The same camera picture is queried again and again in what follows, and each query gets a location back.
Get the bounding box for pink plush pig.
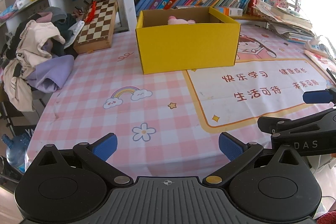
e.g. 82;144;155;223
167;16;196;25

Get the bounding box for black smartphone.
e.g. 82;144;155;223
326;68;336;83

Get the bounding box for stack of papers and books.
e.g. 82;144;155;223
253;0;315;44

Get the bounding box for blue water bottle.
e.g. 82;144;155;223
1;133;31;173

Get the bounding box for yellow cardboard box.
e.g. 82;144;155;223
135;7;240;75

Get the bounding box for pile of clothes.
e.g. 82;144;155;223
3;7;84;112

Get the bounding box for wooden chess board box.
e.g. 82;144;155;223
73;0;118;54

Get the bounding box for red tassel ornament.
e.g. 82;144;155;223
84;0;96;24

